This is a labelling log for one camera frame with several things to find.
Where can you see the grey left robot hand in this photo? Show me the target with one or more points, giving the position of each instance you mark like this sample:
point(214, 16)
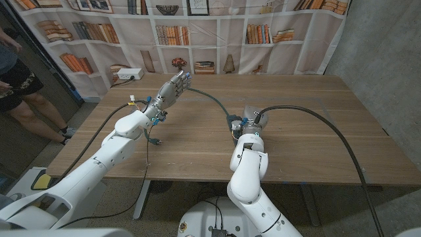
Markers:
point(171, 92)

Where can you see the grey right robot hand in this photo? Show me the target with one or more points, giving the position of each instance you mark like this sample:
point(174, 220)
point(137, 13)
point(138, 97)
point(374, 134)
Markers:
point(251, 113)

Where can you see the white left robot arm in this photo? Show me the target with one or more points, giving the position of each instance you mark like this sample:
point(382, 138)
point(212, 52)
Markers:
point(95, 171)

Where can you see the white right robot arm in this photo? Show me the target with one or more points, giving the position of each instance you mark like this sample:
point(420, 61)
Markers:
point(248, 164)

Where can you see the green power strip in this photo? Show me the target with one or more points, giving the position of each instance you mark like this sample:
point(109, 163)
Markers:
point(231, 119)

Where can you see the printed bookshelf backdrop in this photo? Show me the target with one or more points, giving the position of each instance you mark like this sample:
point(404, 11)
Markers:
point(230, 33)

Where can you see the dark ribbed round object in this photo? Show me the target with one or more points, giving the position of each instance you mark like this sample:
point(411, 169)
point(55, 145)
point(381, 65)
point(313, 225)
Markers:
point(161, 187)

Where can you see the grey table leg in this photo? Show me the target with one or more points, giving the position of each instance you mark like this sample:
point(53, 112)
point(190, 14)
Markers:
point(142, 197)
point(310, 204)

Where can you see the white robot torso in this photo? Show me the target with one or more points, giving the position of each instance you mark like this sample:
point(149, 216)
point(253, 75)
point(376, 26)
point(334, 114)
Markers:
point(200, 220)

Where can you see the person in black shorts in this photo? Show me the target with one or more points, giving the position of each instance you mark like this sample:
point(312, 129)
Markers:
point(23, 82)

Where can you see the white yellow floor object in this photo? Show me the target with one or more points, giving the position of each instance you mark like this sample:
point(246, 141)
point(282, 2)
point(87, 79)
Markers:
point(41, 181)

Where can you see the white wall outlet box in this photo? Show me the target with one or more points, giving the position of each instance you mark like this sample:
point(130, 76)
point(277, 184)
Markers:
point(130, 73)

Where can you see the dark metal door frame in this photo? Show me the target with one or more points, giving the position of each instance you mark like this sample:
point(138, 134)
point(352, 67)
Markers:
point(52, 69)

